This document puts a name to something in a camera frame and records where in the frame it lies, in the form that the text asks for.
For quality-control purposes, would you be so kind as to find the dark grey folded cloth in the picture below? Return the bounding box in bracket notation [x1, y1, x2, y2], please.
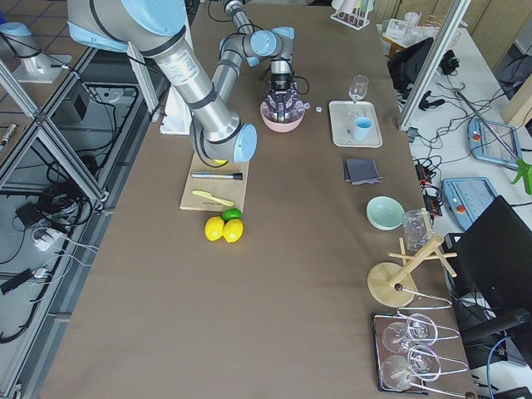
[344, 158, 382, 185]

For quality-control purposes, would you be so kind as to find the green lime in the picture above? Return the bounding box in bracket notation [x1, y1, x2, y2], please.
[221, 208, 242, 221]

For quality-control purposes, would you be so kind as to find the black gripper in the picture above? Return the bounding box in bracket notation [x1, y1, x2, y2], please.
[265, 72, 298, 121]

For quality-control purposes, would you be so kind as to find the green tipped grabber stick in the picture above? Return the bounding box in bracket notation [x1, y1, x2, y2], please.
[450, 83, 531, 195]

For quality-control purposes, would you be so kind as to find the white wire cup rack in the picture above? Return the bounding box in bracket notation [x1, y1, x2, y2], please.
[330, 0, 374, 30]

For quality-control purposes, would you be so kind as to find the wooden cutting board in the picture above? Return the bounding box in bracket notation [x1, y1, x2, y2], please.
[180, 153, 249, 212]

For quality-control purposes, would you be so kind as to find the black and silver muddler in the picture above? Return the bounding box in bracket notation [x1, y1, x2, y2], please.
[190, 172, 244, 181]

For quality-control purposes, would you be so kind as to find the light blue cup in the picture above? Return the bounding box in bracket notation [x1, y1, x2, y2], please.
[352, 116, 372, 140]

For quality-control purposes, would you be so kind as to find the black monitor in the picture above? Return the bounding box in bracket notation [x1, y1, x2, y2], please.
[456, 196, 531, 311]

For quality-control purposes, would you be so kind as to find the wooden glass stand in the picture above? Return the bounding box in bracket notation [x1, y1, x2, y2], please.
[367, 235, 457, 309]

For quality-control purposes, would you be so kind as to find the yellow plastic knife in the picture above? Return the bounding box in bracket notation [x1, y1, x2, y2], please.
[192, 190, 234, 207]

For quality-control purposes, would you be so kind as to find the pink bowl with ice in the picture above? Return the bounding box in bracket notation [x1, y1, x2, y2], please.
[259, 100, 308, 133]

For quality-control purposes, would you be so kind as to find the mint green bowl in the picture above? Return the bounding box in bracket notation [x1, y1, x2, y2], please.
[366, 196, 404, 231]

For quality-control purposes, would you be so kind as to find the clear glass mug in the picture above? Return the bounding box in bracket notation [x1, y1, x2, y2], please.
[402, 209, 432, 251]

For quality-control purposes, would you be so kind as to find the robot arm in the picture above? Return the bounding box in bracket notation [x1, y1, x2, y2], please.
[67, 1, 296, 163]
[220, 1, 298, 123]

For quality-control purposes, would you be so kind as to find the clear wine glass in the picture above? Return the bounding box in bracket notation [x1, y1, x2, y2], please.
[346, 75, 369, 121]

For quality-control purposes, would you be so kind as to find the aluminium frame post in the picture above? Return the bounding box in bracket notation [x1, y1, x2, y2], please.
[397, 0, 470, 131]

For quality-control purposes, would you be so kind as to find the blue teach pendant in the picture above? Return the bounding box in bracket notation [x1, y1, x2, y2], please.
[467, 117, 522, 170]
[441, 177, 498, 230]

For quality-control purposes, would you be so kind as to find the beige serving tray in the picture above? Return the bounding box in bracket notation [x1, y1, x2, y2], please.
[328, 101, 383, 148]

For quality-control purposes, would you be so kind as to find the black tray with glasses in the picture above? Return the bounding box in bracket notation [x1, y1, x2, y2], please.
[371, 313, 474, 398]

